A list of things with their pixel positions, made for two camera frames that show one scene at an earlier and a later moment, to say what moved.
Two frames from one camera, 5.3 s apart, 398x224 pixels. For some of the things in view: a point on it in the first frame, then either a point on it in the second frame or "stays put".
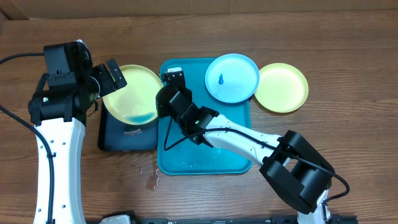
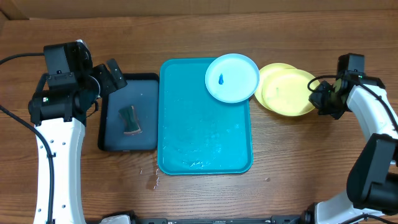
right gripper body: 174,81 to 321,99
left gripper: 110,86 stays put
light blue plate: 232,78 stays put
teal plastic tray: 177,154 stays put
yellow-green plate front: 135,103 to 286,92
